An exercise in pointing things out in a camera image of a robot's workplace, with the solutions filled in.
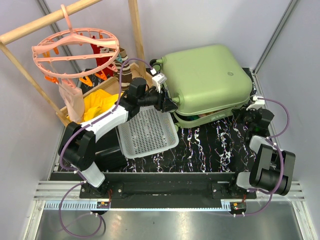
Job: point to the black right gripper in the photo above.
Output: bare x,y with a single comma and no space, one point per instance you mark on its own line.
241,112

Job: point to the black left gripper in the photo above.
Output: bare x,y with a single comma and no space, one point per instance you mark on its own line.
162,97

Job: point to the green hard-shell suitcase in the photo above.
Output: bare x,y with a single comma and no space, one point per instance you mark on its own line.
207,84

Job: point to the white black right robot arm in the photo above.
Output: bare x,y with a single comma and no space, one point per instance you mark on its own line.
272,171

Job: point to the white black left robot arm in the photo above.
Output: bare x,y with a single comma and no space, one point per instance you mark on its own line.
124,109

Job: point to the white plastic mesh basket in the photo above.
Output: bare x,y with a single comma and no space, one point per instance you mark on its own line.
148,133

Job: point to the brown striped sock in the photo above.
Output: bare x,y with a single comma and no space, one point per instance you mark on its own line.
126,76

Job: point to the teal clothespin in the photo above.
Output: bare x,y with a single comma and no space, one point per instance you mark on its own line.
119,59

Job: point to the red garment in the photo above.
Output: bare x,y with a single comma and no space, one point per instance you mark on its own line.
105,73

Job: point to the yellow shorts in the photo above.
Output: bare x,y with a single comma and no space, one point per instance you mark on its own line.
93,105

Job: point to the black box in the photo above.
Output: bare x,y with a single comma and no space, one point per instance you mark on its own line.
110,155

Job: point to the orange clothespin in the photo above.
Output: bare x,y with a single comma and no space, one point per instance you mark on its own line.
86,80

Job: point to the pale pink garment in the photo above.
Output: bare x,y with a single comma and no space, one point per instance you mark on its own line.
74,101

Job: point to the pink round clip hanger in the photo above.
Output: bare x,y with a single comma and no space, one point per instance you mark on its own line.
71,50

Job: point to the wooden clothes rack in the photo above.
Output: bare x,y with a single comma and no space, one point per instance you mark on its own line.
74,38

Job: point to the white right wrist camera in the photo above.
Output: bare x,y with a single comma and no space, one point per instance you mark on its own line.
256,103

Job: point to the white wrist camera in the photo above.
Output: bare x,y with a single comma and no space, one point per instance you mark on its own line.
256,103
158,78

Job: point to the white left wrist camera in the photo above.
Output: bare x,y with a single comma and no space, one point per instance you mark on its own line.
158,78

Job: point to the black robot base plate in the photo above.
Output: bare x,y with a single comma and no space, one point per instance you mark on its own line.
164,192

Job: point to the aluminium frame rail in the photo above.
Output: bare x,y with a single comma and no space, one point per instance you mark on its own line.
59,214

